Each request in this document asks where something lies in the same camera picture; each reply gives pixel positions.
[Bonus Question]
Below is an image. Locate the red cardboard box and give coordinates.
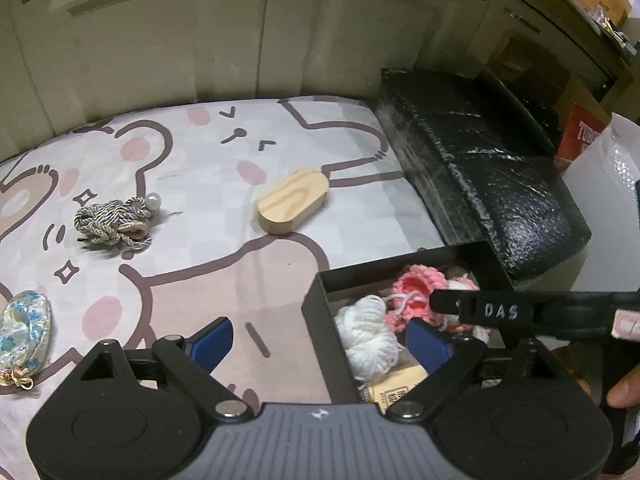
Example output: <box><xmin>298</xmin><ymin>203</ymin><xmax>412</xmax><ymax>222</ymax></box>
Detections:
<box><xmin>556</xmin><ymin>104</ymin><xmax>605</xmax><ymax>162</ymax></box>

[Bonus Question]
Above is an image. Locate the oval wooden block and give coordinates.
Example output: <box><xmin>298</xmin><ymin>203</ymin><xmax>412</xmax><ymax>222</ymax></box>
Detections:
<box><xmin>256</xmin><ymin>168</ymin><xmax>330</xmax><ymax>235</ymax></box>

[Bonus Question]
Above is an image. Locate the black storage box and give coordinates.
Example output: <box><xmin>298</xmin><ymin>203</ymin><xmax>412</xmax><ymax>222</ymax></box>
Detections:
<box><xmin>302</xmin><ymin>240</ymin><xmax>512</xmax><ymax>410</ymax></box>

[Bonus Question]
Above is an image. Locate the small tan labelled box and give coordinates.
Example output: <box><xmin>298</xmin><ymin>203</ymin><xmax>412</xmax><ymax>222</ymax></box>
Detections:
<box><xmin>359</xmin><ymin>364</ymin><xmax>427</xmax><ymax>413</ymax></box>

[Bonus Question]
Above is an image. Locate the cream cabinet with doors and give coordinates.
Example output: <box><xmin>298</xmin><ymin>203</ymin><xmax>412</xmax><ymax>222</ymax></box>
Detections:
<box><xmin>1</xmin><ymin>0</ymin><xmax>639</xmax><ymax>157</ymax></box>

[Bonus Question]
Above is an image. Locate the pink crochet bunny doll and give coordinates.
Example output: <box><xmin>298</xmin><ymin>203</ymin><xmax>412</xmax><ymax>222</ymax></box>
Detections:
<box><xmin>384</xmin><ymin>264</ymin><xmax>489</xmax><ymax>344</ymax></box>

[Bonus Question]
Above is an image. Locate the black wrapped cushion block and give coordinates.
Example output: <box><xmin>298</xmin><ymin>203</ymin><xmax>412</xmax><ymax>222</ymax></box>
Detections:
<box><xmin>375</xmin><ymin>70</ymin><xmax>591</xmax><ymax>282</ymax></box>

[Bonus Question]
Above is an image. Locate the cartoon bear bed sheet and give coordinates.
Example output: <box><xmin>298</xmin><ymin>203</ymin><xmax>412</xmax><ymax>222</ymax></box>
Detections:
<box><xmin>1</xmin><ymin>96</ymin><xmax>442</xmax><ymax>479</ymax></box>

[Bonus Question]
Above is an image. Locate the white yarn pompom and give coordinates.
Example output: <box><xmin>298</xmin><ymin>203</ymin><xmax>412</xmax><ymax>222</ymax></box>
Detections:
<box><xmin>333</xmin><ymin>295</ymin><xmax>402</xmax><ymax>382</ymax></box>

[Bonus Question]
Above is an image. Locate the blue floral silk pouch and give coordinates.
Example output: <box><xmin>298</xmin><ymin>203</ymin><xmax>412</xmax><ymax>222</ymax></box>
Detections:
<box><xmin>0</xmin><ymin>290</ymin><xmax>52</xmax><ymax>390</ymax></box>

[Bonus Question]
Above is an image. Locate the white bubble wrap sheet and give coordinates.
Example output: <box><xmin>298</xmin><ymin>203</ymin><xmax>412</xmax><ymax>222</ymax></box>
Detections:
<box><xmin>563</xmin><ymin>114</ymin><xmax>639</xmax><ymax>292</ymax></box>

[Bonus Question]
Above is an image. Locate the person's hand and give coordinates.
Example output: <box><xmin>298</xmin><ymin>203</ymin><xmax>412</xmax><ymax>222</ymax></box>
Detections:
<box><xmin>603</xmin><ymin>361</ymin><xmax>640</xmax><ymax>408</ymax></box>

